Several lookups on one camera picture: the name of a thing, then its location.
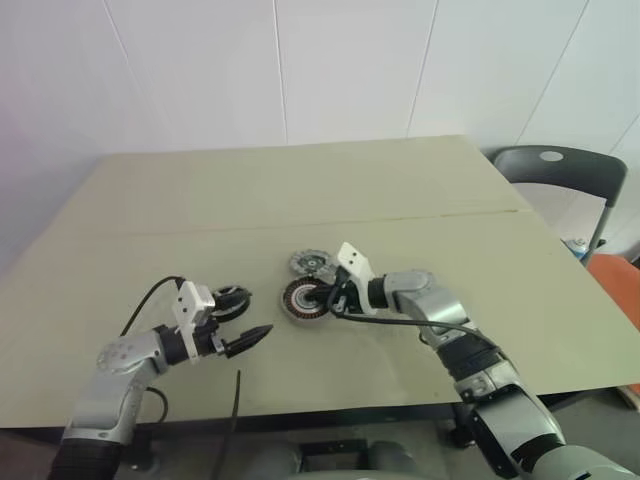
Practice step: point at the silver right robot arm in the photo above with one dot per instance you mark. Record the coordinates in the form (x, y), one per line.
(435, 305)

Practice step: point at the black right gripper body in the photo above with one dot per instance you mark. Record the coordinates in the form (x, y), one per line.
(350, 297)

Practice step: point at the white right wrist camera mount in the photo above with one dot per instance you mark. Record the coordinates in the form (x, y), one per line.
(355, 257)

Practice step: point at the black spoked rotor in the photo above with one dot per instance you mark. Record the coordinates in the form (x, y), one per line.
(235, 295)

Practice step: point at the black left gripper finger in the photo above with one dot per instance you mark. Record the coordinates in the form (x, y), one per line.
(225, 315)
(245, 340)

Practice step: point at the blue bottle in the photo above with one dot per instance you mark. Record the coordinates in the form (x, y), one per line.
(579, 248)

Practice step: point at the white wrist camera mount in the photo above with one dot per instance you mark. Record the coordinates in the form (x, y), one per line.
(355, 257)
(192, 300)

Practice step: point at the white flat board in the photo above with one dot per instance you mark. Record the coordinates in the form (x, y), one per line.
(632, 395)

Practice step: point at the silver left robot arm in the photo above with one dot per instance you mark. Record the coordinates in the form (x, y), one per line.
(120, 360)

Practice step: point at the black table frame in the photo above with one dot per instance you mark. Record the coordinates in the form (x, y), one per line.
(300, 417)

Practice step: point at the round motor housing with windings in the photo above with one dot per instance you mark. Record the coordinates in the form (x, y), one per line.
(295, 312)

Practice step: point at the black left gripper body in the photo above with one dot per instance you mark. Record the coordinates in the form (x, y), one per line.
(207, 340)

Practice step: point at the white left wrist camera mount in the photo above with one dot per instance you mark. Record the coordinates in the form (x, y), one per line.
(192, 300)

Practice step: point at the black plastic chair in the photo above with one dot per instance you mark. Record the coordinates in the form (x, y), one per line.
(560, 170)

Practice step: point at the black bracket on robot body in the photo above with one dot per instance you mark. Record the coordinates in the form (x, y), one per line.
(332, 447)

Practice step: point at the orange seat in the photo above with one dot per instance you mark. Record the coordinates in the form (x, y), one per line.
(617, 285)

